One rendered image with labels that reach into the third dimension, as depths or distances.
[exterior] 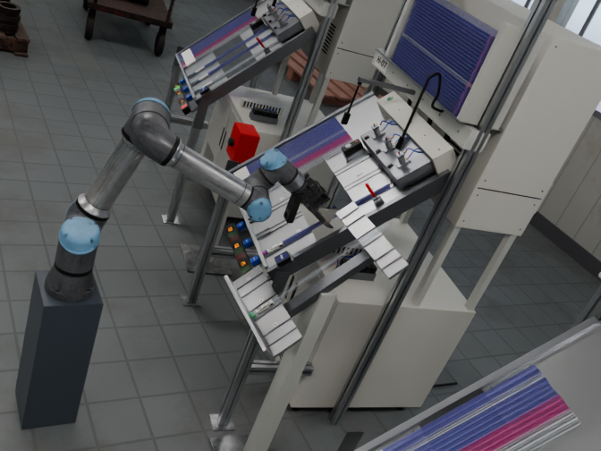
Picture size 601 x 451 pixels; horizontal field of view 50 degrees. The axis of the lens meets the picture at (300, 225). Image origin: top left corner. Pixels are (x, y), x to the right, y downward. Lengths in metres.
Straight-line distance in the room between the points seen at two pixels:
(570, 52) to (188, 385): 1.88
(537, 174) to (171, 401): 1.63
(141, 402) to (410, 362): 1.10
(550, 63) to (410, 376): 1.39
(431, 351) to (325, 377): 0.47
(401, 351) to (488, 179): 0.81
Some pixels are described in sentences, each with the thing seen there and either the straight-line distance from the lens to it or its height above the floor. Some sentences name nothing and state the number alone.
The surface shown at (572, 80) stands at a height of 1.61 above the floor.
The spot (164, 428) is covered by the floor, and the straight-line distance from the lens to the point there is 2.59.
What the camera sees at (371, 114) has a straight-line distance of 2.69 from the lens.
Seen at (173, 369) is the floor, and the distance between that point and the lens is 2.81.
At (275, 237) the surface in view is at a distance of 2.34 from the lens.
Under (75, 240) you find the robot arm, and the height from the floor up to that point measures 0.77.
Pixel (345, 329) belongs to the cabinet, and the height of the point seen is 0.49.
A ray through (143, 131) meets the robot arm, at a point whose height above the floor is 1.14.
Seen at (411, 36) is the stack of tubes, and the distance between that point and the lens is 2.53.
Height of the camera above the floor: 1.91
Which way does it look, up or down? 27 degrees down
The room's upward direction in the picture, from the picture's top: 21 degrees clockwise
